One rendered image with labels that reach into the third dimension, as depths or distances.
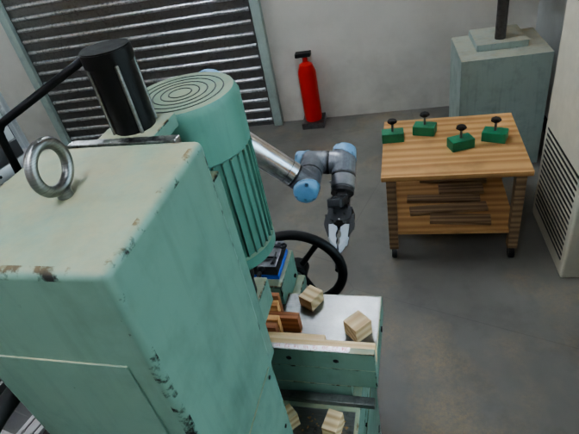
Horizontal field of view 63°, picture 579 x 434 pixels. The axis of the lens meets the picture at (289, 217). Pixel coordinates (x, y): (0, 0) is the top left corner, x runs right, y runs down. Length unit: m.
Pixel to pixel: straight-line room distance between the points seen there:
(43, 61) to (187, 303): 4.28
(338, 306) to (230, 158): 0.55
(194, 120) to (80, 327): 0.33
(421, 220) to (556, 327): 0.77
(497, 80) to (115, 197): 2.72
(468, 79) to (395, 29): 1.01
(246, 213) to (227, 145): 0.13
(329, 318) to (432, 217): 1.48
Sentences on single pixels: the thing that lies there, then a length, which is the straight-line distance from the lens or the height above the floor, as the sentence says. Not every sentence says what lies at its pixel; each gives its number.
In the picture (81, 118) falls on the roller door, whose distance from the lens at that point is 4.80.
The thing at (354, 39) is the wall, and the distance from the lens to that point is 3.85.
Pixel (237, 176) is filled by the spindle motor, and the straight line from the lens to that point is 0.74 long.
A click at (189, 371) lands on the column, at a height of 1.34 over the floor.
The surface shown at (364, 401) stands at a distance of 1.10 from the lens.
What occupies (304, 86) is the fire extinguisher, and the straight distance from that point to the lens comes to 3.83.
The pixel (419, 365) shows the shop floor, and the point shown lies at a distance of 2.14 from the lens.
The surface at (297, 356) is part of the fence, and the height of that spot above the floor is 0.93.
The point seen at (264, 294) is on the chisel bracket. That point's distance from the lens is 0.99.
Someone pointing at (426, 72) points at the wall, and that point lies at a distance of 3.96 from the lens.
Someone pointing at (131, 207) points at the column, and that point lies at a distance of 0.47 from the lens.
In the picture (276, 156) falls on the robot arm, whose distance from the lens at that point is 1.38.
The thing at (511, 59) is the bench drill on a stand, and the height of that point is 0.68.
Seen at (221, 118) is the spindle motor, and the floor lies 1.48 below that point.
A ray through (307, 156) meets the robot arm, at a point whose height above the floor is 1.01.
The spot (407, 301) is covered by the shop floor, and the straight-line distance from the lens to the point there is 2.37.
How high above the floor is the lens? 1.75
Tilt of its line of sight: 36 degrees down
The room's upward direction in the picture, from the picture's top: 12 degrees counter-clockwise
